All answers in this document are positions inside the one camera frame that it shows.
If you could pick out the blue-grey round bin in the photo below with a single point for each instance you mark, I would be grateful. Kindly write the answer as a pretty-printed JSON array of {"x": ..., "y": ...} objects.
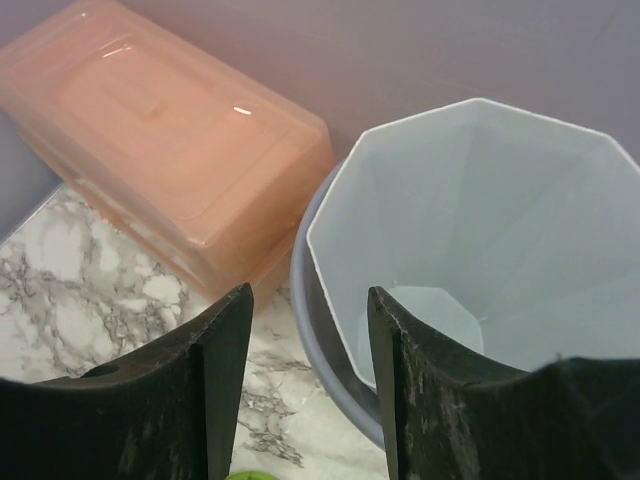
[{"x": 320, "y": 338}]

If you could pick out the green plastic tray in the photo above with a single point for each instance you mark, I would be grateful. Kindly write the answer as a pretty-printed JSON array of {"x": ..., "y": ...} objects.
[{"x": 251, "y": 475}]

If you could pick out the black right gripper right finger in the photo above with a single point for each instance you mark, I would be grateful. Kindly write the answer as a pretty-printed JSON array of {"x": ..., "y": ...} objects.
[{"x": 448, "y": 412}]

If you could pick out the orange plastic toolbox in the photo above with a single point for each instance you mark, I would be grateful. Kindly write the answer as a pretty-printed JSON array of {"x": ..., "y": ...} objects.
[{"x": 200, "y": 165}]

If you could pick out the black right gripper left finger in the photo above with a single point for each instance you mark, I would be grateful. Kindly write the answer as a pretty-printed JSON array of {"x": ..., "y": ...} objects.
[{"x": 167, "y": 410}]

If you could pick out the white faceted bin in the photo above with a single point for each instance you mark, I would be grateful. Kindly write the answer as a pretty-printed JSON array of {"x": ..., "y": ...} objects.
[{"x": 515, "y": 234}]

